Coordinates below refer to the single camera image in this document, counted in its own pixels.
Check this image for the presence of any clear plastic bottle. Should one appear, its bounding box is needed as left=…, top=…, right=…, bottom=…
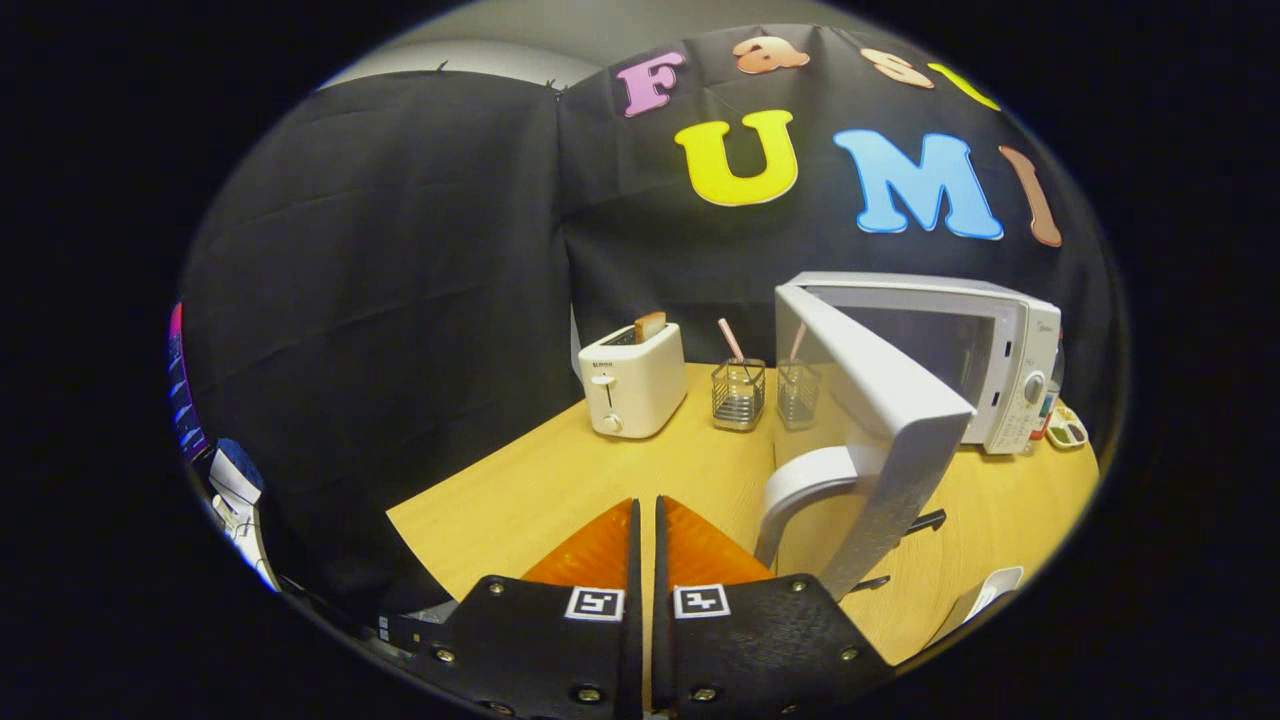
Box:
left=1030, top=340, right=1067, bottom=441

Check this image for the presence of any wire mesh basket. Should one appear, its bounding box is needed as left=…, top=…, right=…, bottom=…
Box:
left=711, top=358, right=768, bottom=432

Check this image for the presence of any white divided bean dish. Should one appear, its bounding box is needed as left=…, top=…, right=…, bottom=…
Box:
left=1045, top=403, right=1089, bottom=451

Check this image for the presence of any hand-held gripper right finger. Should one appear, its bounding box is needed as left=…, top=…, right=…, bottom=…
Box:
left=652, top=495, right=894, bottom=720

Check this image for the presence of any white microwave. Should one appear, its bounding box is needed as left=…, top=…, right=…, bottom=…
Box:
left=755, top=271, right=1063, bottom=601

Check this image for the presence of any white rectangular tray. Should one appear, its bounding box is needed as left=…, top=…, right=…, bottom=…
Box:
left=925, top=566, right=1025, bottom=646

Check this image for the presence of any white toaster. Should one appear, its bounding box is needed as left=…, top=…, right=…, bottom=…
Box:
left=578, top=322, right=689, bottom=439

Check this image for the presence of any colourful display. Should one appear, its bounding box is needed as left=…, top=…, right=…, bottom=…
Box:
left=168, top=303, right=209, bottom=461

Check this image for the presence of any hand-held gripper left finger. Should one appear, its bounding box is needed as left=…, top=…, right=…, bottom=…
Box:
left=400, top=497, right=643, bottom=720

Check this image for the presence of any white and blue object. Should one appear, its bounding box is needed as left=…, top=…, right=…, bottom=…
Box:
left=207, top=438, right=281, bottom=591

